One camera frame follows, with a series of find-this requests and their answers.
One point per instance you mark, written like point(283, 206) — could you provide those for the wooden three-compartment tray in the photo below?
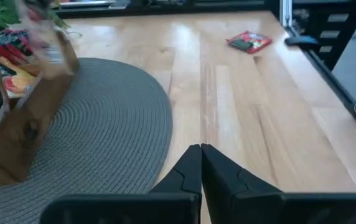
point(41, 102)

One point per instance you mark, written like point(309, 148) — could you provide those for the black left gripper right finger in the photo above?
point(227, 186)

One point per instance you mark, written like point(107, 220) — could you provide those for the round grey woven placemat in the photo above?
point(103, 124)

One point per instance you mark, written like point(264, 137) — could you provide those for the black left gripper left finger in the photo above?
point(184, 183)

